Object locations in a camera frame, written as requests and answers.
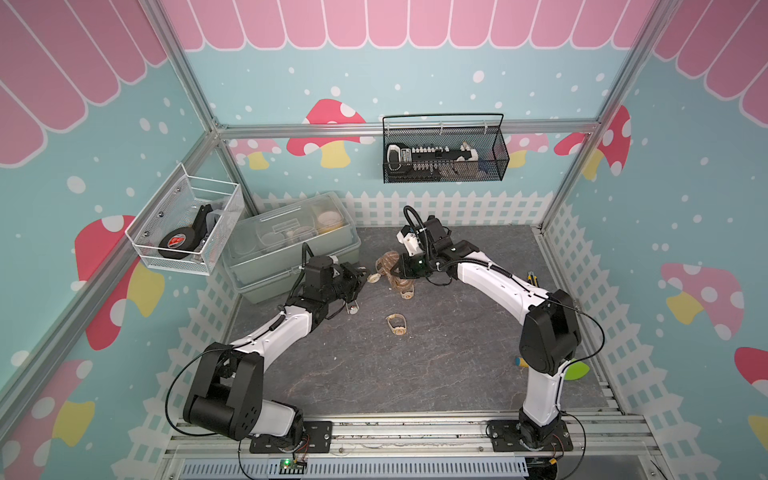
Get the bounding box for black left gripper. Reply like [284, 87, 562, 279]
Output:
[328, 250, 372, 294]

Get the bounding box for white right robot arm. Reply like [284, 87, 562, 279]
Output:
[397, 206, 582, 430]

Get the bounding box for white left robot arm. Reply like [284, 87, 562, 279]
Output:
[182, 256, 368, 450]

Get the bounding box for translucent green storage box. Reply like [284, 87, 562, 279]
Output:
[221, 192, 361, 303]

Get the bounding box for black tape roll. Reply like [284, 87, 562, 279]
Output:
[158, 226, 201, 260]

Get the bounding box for green yellow toy paddle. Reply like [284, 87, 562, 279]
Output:
[515, 357, 590, 381]

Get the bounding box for green lit circuit board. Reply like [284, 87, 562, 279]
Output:
[278, 459, 308, 475]

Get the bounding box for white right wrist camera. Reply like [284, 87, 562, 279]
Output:
[397, 229, 424, 257]

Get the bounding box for black wire mesh basket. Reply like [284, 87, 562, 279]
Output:
[381, 113, 510, 183]

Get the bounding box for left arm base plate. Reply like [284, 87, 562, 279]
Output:
[248, 421, 333, 455]

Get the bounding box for clear acrylic wall bin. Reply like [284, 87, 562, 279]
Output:
[125, 165, 244, 276]

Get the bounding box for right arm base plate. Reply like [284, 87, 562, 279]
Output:
[485, 419, 574, 454]

